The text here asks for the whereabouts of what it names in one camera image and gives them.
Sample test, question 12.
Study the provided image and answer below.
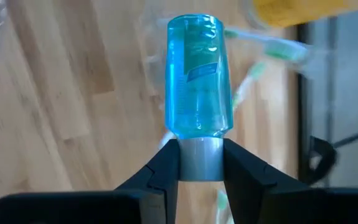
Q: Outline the blue mouthwash bottle grey cap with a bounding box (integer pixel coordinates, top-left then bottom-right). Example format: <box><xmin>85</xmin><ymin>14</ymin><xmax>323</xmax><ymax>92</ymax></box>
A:
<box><xmin>164</xmin><ymin>13</ymin><xmax>234</xmax><ymax>182</ymax></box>

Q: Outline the white yellow wipes canister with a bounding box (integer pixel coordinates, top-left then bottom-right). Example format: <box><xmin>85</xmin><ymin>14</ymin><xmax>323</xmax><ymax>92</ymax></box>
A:
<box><xmin>240</xmin><ymin>0</ymin><xmax>358</xmax><ymax>29</ymax></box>

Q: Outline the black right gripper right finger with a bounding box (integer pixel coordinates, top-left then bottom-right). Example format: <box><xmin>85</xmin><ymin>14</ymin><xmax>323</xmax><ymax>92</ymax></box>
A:
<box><xmin>223</xmin><ymin>139</ymin><xmax>312</xmax><ymax>224</ymax></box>

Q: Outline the green toothbrush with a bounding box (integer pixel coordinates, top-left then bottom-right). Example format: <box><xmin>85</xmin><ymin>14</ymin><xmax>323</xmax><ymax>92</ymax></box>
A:
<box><xmin>230</xmin><ymin>62</ymin><xmax>268</xmax><ymax>110</ymax></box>
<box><xmin>224</xmin><ymin>26</ymin><xmax>315</xmax><ymax>63</ymax></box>
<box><xmin>214</xmin><ymin>188</ymin><xmax>229</xmax><ymax>218</ymax></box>

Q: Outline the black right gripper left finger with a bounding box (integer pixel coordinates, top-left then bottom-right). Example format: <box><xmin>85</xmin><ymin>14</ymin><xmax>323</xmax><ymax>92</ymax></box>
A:
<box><xmin>116</xmin><ymin>139</ymin><xmax>179</xmax><ymax>224</ymax></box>

